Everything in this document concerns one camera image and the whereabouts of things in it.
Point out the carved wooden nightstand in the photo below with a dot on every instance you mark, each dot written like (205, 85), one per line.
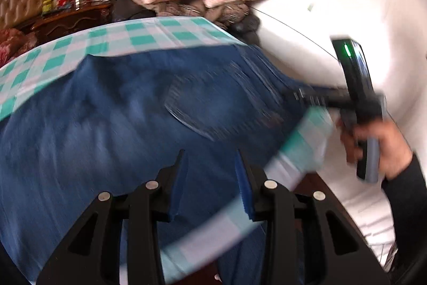
(70, 21)

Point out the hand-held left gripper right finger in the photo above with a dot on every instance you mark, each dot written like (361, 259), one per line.
(245, 193)

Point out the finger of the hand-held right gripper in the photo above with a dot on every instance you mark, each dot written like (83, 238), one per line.
(313, 96)

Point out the teal white checked tablecloth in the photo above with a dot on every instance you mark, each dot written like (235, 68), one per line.
(150, 34)

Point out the blue denim pants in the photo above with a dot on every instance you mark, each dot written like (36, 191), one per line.
(116, 124)

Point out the person's right hand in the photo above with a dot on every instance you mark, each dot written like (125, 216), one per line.
(390, 144)

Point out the floral pink bedding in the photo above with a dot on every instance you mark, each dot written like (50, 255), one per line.
(13, 44)

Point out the yellow green packet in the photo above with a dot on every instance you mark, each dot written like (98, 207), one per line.
(47, 6)

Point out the pile of grey brown clothes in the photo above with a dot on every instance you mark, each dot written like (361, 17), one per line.
(206, 13)

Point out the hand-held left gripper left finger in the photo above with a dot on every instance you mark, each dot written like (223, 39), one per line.
(177, 195)

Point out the person's right forearm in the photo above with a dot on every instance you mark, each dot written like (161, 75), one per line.
(408, 205)

